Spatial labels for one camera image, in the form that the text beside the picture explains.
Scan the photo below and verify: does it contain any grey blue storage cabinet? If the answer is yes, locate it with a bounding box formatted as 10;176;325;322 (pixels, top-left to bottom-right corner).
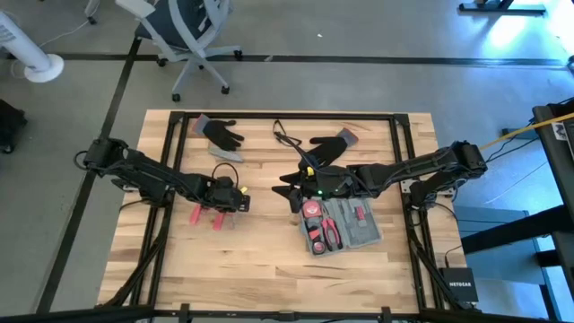
452;205;551;286

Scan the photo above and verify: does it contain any pink object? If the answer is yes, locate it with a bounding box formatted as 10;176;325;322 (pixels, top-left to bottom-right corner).
301;200;323;221

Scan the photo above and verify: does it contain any white chair base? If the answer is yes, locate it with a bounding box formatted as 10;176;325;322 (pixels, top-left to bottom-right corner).
83;0;102;26

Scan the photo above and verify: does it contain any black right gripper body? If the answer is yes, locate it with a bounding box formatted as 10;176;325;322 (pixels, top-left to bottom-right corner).
300;164;360;199

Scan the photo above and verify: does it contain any grey plastic tool case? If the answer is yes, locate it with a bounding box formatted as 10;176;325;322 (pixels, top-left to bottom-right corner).
298;196;384;258

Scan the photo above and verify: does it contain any black looped gripper cable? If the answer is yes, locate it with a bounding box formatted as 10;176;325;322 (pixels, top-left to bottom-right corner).
210;161;241;189

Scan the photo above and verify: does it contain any clear safety glasses black frame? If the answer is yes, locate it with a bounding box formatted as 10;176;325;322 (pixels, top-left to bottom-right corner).
272;118;302;148

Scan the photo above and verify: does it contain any white tower fan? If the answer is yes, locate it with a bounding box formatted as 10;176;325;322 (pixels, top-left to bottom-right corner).
0;9;65;84

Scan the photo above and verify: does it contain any black floor equipment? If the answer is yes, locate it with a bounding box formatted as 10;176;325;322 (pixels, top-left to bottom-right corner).
0;98;29;155

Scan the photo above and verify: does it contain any black desk foot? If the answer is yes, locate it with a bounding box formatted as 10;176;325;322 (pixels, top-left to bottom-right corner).
457;0;547;15

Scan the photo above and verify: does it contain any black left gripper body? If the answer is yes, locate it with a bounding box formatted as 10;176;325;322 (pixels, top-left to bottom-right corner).
204;176;251;214

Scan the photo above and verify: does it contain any grey blue office chair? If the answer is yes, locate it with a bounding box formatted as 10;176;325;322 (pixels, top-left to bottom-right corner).
115;0;244;103

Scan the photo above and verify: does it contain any grey utility knife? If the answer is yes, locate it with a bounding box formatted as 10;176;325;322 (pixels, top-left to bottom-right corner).
207;146;246;164

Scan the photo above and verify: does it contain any yellow hanging cable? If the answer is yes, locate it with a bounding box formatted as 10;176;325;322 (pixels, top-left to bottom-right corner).
478;111;574;152

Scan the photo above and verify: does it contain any black side desk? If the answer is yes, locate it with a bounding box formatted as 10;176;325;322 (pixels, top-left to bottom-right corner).
460;101;574;323

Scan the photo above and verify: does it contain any black work glove grey cuff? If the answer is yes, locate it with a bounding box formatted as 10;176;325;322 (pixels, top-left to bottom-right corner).
309;127;360;170
192;113;246;152

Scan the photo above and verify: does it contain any black Netgear network switch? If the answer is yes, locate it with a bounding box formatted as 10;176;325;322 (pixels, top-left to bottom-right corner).
438;266;480;303

